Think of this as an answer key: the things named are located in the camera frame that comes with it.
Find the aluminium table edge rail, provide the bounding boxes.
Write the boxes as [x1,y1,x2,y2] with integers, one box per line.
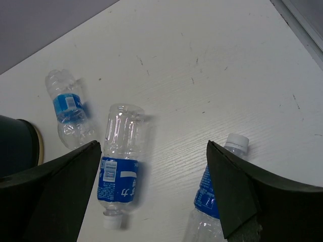
[271,0,322,68]

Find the clear bottle dark blue label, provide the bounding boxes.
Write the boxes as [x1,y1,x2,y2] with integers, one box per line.
[97,103,144,229]

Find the dark cylindrical bin gold rim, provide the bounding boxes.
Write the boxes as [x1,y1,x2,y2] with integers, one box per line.
[1,115,44,177]

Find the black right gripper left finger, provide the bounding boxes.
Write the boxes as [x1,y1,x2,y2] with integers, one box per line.
[1,141,101,241]

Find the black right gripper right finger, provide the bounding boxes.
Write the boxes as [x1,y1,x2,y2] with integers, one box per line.
[206,141,322,241]

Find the crushed bottle light blue label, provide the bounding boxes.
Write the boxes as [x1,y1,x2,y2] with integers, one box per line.
[45,69,95,150]

